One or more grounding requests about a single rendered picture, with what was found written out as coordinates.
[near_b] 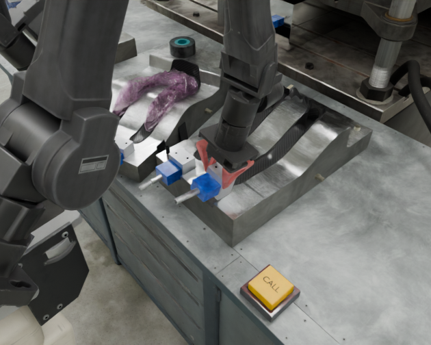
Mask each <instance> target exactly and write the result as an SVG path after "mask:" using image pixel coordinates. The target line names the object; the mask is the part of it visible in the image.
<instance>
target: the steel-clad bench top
mask: <svg viewBox="0 0 431 345"><path fill-rule="evenodd" d="M122 30H123V31H124V32H126V33H128V34H129V35H131V36H133V37H134V38H135V44H136V49H137V55H138V56H136V57H133V58H131V59H128V60H125V61H123V62H119V63H117V64H115V65H114V72H113V78H112V82H113V81H115V80H117V79H119V78H121V77H126V76H129V75H134V74H136V73H139V72H141V71H143V70H144V69H146V68H148V67H149V55H150V53H152V52H154V51H155V50H157V49H158V48H160V47H162V46H163V45H165V44H166V43H168V42H170V40H171V39H173V38H176V37H179V36H187V37H190V38H193V39H194V40H195V43H196V47H198V48H201V49H205V50H208V51H213V52H215V53H219V54H221V53H220V51H221V50H222V49H223V48H224V45H223V44H220V43H219V42H216V41H215V40H212V39H210V38H208V37H206V36H204V35H202V34H200V33H198V32H197V31H194V30H193V29H190V28H189V27H186V26H184V25H182V24H180V23H178V22H176V21H174V20H172V19H171V18H168V17H167V16H164V15H163V14H160V13H158V12H156V11H154V10H152V9H150V8H148V7H146V6H144V5H142V4H140V3H138V2H136V1H134V0H129V4H128V7H127V12H126V15H125V20H124V23H123V26H122ZM281 81H282V83H283V85H284V87H286V88H287V87H288V86H290V85H293V87H292V88H297V90H298V92H300V93H302V94H304V95H306V96H308V97H310V98H312V99H314V100H316V101H317V102H319V103H321V104H323V105H325V106H327V107H329V108H331V109H333V110H335V111H337V112H339V113H341V114H343V115H344V116H347V117H348V118H351V119H352V120H355V121H356V122H358V123H360V124H362V125H364V126H366V127H368V128H370V129H372V130H373V132H372V135H371V138H370V141H369V144H368V147H367V148H366V149H365V150H364V151H362V152H361V153H359V154H358V155H357V156H356V157H354V158H353V159H351V160H350V161H349V162H348V163H346V164H345V165H343V166H342V167H341V168H340V169H338V170H336V171H335V172H334V173H333V174H331V175H330V176H329V177H327V178H326V179H325V180H324V181H323V182H321V183H319V184H317V185H316V186H315V187H314V188H312V189H311V190H309V191H308V192H307V193H306V194H304V195H303V196H301V197H300V198H299V199H298V200H296V201H295V202H293V203H292V204H291V205H290V206H288V207H287V208H285V209H284V210H283V211H281V212H280V213H279V214H277V215H276V216H275V217H273V218H272V219H271V220H269V221H268V222H266V223H265V224H264V225H263V226H261V227H259V228H258V229H257V230H256V231H254V232H253V233H251V234H250V235H249V236H248V237H247V238H245V239H244V240H242V241H241V242H240V243H238V244H237V245H235V246H234V247H233V248H231V247H230V246H229V245H228V244H227V243H226V242H225V241H224V240H223V239H222V238H220V237H219V236H218V235H217V234H216V233H215V232H213V231H212V230H211V229H210V228H209V227H208V226H207V225H206V224H205V223H204V222H203V221H201V220H200V219H199V218H198V217H197V216H196V215H195V214H193V213H192V212H191V211H190V210H189V209H188V208H186V206H184V204H182V203H179V204H175V203H174V199H175V198H176V197H175V196H173V195H172V194H171V193H170V192H169V191H168V190H167V189H165V188H164V187H163V186H162V185H161V184H160V183H159V181H158V182H157V183H155V184H151V186H149V187H147V188H144V189H143V190H140V189H139V187H140V186H141V185H142V184H143V183H146V182H148V181H150V179H152V178H154V177H156V176H157V174H156V169H154V171H153V172H152V173H151V174H150V175H149V176H148V177H147V178H145V179H144V180H143V181H142V182H141V183H139V182H137V181H135V180H132V179H130V178H128V177H126V176H124V175H121V174H120V173H118V174H117V176H116V179H117V180H118V181H119V182H120V183H121V184H122V185H123V186H124V187H125V188H126V189H127V190H128V191H130V193H132V195H134V197H135V198H136V199H137V200H138V201H139V202H141V204H143V206H145V208H146V209H147V210H148V211H149V212H150V213H151V214H152V215H154V217H156V219H158V221H159V222H160V223H161V224H162V225H163V226H164V227H165V228H166V229H167V230H169V232H170V233H171V234H172V235H173V236H174V237H175V238H176V239H177V240H178V241H179V242H180V243H182V245H183V246H184V247H185V248H186V249H187V250H188V251H189V252H190V253H191V254H193V255H194V256H195V257H196V258H197V259H198V260H199V261H200V262H201V263H202V264H203V265H204V266H205V267H206V268H207V269H208V270H209V271H210V272H211V273H212V274H213V275H214V276H215V277H216V278H217V279H218V280H219V281H220V282H221V283H222V284H223V285H224V286H225V287H226V288H227V289H228V290H229V291H230V292H231V293H232V294H233V295H234V296H235V297H236V298H237V299H238V300H239V301H240V302H241V303H242V304H243V305H244V306H245V307H246V308H247V309H248V310H249V311H250V312H251V313H252V314H253V315H254V316H255V317H256V318H257V319H258V320H260V321H261V322H262V323H263V324H264V325H265V326H266V327H267V328H268V329H269V330H270V331H271V332H272V333H273V334H274V335H275V336H276V337H277V338H278V339H279V340H280V341H281V342H282V343H283V344H284V345H431V148H430V147H428V146H426V145H424V144H422V143H420V142H418V141H416V140H414V139H412V138H410V137H408V136H406V135H404V134H402V133H400V132H398V131H396V130H394V129H392V128H390V127H388V126H386V125H383V124H382V123H379V122H378V121H376V120H374V119H372V118H370V117H368V116H366V115H364V114H362V113H360V112H357V111H356V110H353V109H352V108H350V107H348V106H346V105H344V104H342V103H340V102H338V101H336V100H334V99H331V98H330V97H327V96H326V95H324V94H322V93H320V92H318V91H316V90H313V89H311V88H309V87H307V86H305V85H303V84H301V83H299V82H297V81H295V80H293V79H291V78H289V77H287V76H285V75H283V78H282V80H281ZM292 88H290V89H289V92H291V89H292ZM268 264H270V265H271V266H272V267H274V268H275V269H276V270H277V271H279V272H280V273H281V274H282V275H283V276H284V277H285V278H286V279H287V280H289V281H290V282H291V283H292V284H294V285H295V286H296V287H297V288H298V289H299V290H300V296H299V297H298V298H297V299H296V300H295V301H294V302H293V303H292V304H290V306H288V308H286V309H285V310H284V311H283V312H282V313H281V314H280V315H279V316H278V317H277V318H275V319H274V320H273V321H272V322H269V321H268V320H267V319H266V318H265V317H264V316H263V315H262V314H261V313H260V312H259V311H258V310H257V309H256V308H255V307H254V306H253V305H252V304H251V303H249V302H248V301H247V300H246V299H245V298H244V297H243V296H242V295H241V294H240V287H241V286H243V285H244V284H245V283H247V282H248V281H249V280H250V279H251V278H253V277H254V276H255V275H256V274H257V273H259V272H260V271H261V270H263V269H264V268H265V267H266V266H267V265H268Z"/></svg>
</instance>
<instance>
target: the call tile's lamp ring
mask: <svg viewBox="0 0 431 345"><path fill-rule="evenodd" d="M268 266H271V265H270V264H269V265H267V266H266V267H265V268H264V269H263V270H262V271H260V272H259V273H258V274H256V275H255V276H254V277H253V278H251V280H249V281H248V282H247V283H245V284H244V285H243V286H241V289H242V290H243V291H245V292H246V293H247V294H248V295H249V296H250V297H251V298H252V299H253V300H254V301H255V302H256V303H257V304H258V305H259V306H260V307H261V308H262V309H264V310H265V311H266V312H267V313H268V314H269V315H270V316H271V317H272V316H273V315H274V314H276V313H277V312H278V311H279V310H280V309H281V308H282V307H284V306H285V305H286V304H287V303H288V302H289V301H290V300H291V299H292V298H293V297H294V296H295V295H296V294H297V293H298V292H299V291H300V290H299V289H298V288H297V287H296V286H294V287H293V289H294V290H295V291H294V292H293V293H292V294H290V295H289V296H288V297H287V298H286V299H285V300H284V301H283V302H282V303H281V304H280V305H279V306H278V307H277V308H275V309H274V310H273V311H270V310H269V309H268V308H267V307H266V306H265V305H264V304H263V303H262V302H261V301H260V300H259V299H258V298H257V297H256V296H254V295H253V294H252V293H251V292H250V291H249V290H248V289H247V288H246V287H248V284H249V282H251V281H252V280H253V279H254V278H255V277H256V276H258V275H259V274H260V273H261V272H263V271H264V270H265V269H266V268H267V267H268Z"/></svg>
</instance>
